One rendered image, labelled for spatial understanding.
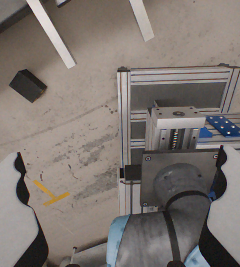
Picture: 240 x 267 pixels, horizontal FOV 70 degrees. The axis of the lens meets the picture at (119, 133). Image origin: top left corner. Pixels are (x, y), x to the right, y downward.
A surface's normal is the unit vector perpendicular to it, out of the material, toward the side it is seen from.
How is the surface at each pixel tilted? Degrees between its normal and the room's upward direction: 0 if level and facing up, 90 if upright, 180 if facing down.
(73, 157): 0
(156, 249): 47
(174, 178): 72
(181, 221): 90
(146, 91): 0
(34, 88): 0
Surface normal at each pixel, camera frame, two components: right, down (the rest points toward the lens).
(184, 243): -0.11, -0.33
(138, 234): -0.14, -0.68
